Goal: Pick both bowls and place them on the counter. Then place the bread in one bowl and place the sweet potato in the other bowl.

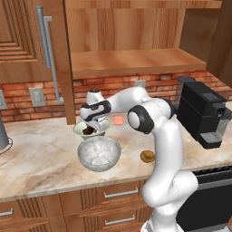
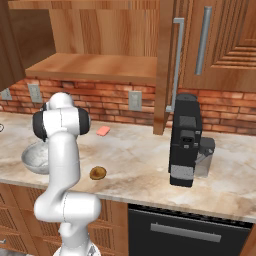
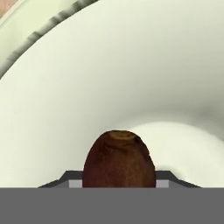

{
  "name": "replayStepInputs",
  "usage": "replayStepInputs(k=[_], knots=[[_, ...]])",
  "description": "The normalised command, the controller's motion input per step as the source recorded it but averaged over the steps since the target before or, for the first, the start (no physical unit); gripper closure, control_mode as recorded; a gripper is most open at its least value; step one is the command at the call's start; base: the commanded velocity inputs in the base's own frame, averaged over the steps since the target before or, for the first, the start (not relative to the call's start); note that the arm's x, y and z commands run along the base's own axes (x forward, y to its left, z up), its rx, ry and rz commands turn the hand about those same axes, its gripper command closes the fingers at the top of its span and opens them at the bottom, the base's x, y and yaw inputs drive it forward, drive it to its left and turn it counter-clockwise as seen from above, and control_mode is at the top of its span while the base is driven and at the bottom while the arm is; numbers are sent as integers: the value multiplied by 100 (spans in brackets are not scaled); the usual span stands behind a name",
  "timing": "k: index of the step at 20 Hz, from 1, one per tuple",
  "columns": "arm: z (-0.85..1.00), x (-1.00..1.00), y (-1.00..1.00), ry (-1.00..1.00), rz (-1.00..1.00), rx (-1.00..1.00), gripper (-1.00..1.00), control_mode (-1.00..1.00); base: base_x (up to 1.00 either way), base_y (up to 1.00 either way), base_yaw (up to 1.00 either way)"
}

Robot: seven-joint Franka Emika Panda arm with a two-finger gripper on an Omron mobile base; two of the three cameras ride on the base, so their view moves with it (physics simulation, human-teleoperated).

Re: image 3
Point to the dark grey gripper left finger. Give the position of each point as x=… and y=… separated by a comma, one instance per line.
x=70, y=178

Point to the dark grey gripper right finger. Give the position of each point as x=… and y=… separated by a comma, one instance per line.
x=165, y=178

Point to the brown sweet potato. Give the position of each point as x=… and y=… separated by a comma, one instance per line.
x=119, y=162

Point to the white bowl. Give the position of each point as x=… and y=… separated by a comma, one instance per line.
x=116, y=73

